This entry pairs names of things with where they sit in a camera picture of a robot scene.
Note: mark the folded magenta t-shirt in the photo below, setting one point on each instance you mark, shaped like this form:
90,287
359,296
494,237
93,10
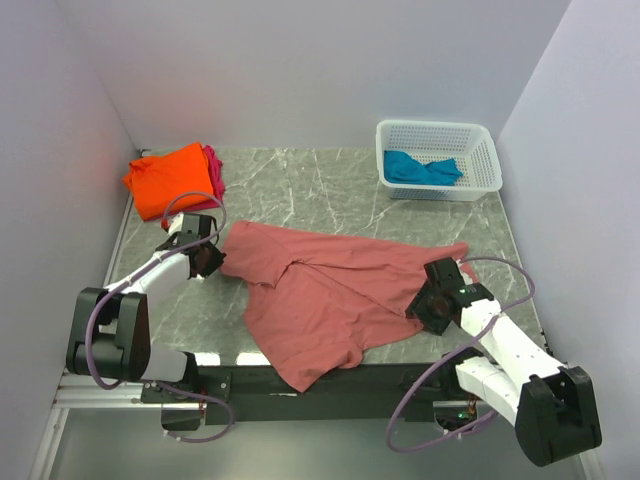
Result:
215,174

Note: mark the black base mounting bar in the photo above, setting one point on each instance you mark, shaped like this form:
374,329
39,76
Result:
258,393

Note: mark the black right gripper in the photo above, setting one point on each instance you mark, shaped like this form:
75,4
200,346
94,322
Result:
418,307

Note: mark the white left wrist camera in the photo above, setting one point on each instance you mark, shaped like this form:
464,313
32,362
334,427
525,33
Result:
173,224

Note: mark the folded orange t-shirt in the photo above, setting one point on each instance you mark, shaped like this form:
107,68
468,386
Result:
154,181

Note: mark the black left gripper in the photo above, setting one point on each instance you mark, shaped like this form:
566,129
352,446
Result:
216,261

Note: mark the white plastic basket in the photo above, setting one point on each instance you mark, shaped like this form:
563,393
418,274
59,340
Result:
465,149

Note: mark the aluminium frame rail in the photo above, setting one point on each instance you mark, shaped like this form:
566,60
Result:
98,434

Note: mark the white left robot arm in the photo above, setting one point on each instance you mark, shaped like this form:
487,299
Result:
110,336

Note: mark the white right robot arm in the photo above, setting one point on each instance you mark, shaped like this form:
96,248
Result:
551,406

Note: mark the salmon pink t-shirt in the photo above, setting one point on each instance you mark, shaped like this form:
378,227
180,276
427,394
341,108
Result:
317,302

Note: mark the blue t-shirt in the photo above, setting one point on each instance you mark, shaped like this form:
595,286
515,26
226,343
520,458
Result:
401,168

